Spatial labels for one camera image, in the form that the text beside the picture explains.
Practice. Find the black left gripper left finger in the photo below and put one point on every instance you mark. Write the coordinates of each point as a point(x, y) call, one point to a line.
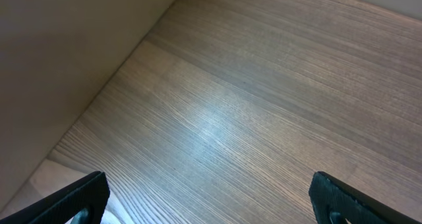
point(83, 201)

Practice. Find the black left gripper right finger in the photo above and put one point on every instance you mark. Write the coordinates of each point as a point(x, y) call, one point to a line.
point(335, 202)

